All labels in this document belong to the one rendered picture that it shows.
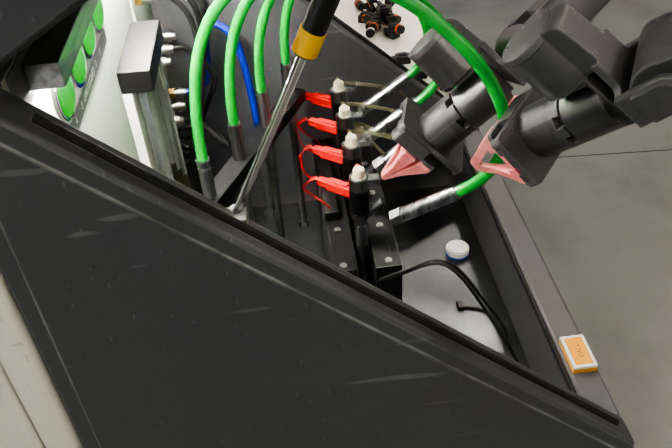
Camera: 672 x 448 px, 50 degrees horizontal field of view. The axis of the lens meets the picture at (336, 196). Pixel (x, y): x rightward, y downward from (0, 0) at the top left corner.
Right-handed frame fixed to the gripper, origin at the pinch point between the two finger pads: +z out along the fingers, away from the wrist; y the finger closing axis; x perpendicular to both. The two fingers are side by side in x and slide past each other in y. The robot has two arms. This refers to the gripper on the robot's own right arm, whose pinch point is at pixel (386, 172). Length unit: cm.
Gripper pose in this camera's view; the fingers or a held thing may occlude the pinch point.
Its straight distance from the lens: 98.0
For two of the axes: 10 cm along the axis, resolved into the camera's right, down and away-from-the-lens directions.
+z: -6.3, 5.3, 5.7
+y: -7.6, -5.6, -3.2
